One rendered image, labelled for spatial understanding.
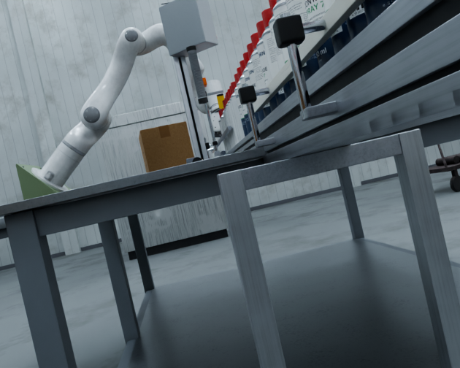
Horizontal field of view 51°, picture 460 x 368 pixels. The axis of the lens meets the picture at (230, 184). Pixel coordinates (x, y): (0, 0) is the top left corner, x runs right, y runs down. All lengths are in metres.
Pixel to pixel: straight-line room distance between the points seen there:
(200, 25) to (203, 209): 5.06
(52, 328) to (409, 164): 0.78
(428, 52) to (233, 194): 0.50
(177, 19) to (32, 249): 1.11
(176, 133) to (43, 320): 1.55
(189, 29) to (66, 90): 9.19
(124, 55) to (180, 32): 0.46
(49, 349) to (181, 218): 5.69
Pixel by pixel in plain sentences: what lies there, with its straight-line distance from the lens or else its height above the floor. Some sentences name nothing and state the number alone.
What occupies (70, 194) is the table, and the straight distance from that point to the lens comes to 1.05.
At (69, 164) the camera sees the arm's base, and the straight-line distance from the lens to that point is 2.30.
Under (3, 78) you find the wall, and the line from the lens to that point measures 11.38.
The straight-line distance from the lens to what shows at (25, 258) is 1.11.
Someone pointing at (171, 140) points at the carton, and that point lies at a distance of 2.48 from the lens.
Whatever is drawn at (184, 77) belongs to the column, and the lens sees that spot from 1.94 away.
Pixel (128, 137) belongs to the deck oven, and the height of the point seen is 1.65.
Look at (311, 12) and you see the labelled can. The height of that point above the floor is 0.97.
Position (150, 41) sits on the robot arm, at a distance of 2.37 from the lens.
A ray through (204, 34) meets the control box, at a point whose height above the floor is 1.31.
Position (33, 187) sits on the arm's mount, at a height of 0.94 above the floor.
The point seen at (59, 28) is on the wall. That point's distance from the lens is 11.34.
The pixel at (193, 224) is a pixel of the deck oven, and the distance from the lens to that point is 6.75.
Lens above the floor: 0.78
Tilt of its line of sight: 1 degrees down
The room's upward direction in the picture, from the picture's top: 13 degrees counter-clockwise
